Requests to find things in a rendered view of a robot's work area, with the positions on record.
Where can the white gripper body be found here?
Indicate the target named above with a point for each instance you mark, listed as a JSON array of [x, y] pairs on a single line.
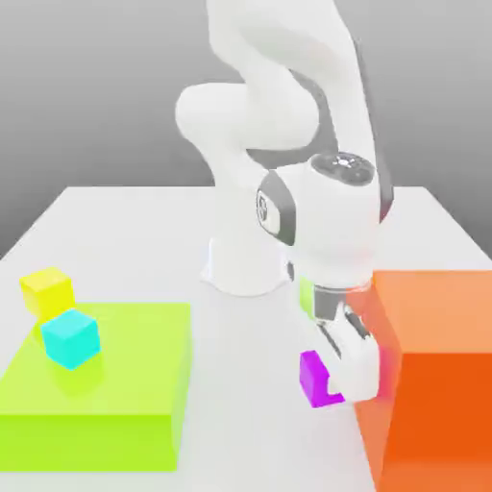
[[355, 365]]

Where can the small magenta cube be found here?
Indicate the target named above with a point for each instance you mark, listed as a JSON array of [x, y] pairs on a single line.
[[313, 374]]

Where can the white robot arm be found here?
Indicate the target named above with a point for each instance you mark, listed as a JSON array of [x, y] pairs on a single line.
[[330, 226]]

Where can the small green cube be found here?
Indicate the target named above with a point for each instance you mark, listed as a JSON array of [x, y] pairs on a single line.
[[306, 294]]

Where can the small cyan cube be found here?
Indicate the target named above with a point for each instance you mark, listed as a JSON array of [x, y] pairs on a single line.
[[71, 338]]

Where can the small yellow cube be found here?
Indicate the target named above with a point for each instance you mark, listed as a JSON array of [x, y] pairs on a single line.
[[46, 290]]

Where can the large orange box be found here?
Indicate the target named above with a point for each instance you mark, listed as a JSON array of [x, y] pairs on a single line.
[[430, 369]]

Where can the large lime green box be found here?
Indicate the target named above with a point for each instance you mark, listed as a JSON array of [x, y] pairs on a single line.
[[103, 388]]

